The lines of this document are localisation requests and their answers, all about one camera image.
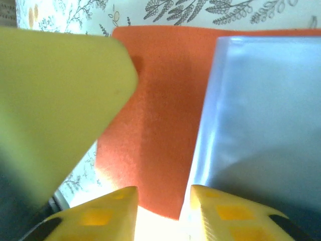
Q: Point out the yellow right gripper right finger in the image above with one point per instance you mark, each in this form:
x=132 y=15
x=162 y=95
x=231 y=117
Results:
x=230 y=221

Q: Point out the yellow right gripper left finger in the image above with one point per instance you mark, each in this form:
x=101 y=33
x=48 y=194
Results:
x=100 y=221

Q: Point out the orange card holder clear sleeves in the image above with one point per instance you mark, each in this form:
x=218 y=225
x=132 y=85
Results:
x=163 y=100

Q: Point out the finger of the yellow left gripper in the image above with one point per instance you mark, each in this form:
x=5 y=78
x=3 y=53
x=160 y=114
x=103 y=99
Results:
x=57 y=100

